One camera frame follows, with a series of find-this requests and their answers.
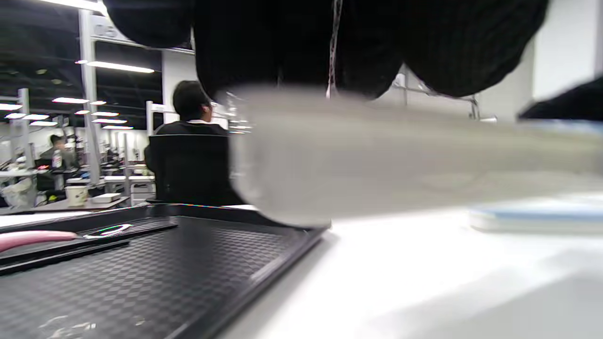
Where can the person's left hand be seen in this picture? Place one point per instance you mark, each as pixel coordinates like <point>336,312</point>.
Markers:
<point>330,42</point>

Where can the person's right hand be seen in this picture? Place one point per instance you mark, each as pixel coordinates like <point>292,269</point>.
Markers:
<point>579,106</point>

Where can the blue sliding lunch box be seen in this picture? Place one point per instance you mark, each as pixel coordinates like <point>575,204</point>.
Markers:
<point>377,160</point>
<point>532,216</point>

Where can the black chopstick utensil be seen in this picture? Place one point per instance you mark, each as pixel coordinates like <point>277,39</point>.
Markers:
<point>70,256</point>
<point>150,230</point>

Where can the black mesh office chair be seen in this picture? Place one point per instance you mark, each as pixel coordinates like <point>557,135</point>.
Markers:
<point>188,169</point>

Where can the white flat box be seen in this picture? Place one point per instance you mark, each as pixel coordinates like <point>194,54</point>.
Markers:
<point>106,198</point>

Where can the black plastic tray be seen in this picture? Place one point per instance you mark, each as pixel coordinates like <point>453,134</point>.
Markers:
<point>165,282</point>

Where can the white paper cup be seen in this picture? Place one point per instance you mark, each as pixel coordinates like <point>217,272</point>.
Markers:
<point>77,195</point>

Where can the brown side table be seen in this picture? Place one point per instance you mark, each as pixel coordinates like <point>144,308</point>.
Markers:
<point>70,207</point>

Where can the group of white frame posts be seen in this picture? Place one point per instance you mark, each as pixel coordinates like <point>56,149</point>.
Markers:
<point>87,94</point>

